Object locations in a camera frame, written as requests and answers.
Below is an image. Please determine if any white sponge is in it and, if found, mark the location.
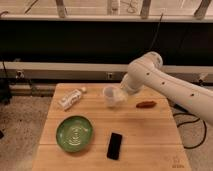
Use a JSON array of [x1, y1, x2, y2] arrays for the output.
[[111, 90, 127, 106]]

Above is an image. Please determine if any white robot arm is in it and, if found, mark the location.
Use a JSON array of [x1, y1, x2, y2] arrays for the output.
[[121, 51, 213, 125]]

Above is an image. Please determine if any white ceramic cup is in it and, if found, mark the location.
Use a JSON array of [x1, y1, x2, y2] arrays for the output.
[[103, 86, 118, 107]]

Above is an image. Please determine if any red sausage toy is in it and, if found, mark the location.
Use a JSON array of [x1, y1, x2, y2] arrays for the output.
[[136, 101, 157, 108]]

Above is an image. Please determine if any green plate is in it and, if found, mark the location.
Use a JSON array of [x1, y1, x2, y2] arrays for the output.
[[56, 115, 93, 153]]

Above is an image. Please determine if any black smartphone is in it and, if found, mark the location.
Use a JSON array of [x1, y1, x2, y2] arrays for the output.
[[107, 133, 123, 160]]

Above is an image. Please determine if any black cable on wall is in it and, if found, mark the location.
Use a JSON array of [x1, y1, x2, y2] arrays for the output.
[[146, 13, 165, 54]]

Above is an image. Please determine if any grey wall rail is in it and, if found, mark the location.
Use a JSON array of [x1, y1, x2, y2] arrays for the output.
[[0, 60, 213, 83]]

